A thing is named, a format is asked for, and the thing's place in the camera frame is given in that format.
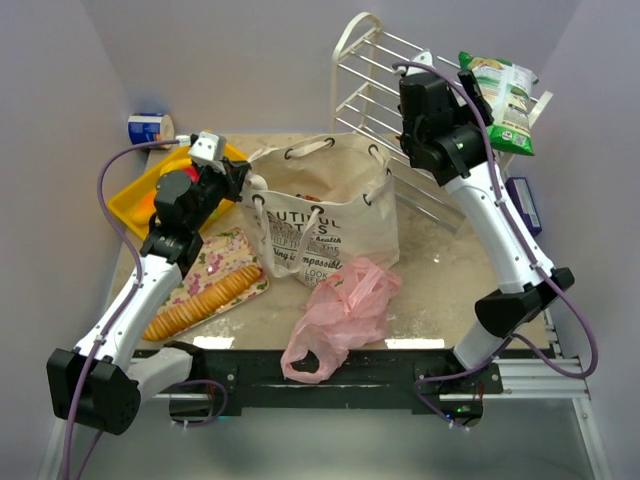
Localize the yellow plastic tray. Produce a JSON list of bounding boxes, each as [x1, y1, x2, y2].
[[108, 147, 235, 239]]

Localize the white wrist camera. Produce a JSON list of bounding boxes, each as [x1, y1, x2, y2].
[[175, 131, 227, 173], [392, 49, 434, 77]]

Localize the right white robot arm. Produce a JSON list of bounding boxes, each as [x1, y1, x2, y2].
[[395, 61, 575, 370]]

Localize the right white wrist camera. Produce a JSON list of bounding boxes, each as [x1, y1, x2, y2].
[[392, 49, 434, 77]]

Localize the pink plastic bag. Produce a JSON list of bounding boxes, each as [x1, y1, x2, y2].
[[280, 257, 402, 384]]

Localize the black base frame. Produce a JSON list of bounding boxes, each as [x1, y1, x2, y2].
[[159, 348, 503, 426]]

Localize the yellow toy banana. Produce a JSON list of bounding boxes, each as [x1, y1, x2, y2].
[[160, 158, 192, 176]]

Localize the blue white tissue roll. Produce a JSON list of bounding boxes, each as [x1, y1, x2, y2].
[[127, 113, 175, 145]]

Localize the white metal rack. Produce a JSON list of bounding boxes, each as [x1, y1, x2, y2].
[[331, 10, 554, 236]]

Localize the row of round crackers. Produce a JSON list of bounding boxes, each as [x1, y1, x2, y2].
[[142, 265, 262, 342]]

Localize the beige canvas tote bag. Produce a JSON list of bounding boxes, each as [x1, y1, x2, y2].
[[239, 133, 400, 288]]

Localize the orange toy mango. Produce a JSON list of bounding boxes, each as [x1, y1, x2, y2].
[[130, 191, 156, 225]]

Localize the red toy apple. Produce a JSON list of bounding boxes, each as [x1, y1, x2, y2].
[[183, 167, 199, 182]]

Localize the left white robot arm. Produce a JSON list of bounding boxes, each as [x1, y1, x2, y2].
[[46, 159, 250, 435]]

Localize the floral rectangular plate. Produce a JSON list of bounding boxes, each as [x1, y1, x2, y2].
[[156, 228, 269, 327]]

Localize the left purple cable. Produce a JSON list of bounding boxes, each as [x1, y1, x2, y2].
[[59, 138, 230, 480]]

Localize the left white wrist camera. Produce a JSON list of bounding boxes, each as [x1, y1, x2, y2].
[[175, 131, 227, 173]]

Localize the green chips bag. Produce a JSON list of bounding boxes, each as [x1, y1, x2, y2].
[[458, 51, 537, 156]]

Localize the purple box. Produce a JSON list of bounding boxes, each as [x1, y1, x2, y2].
[[505, 177, 542, 237]]

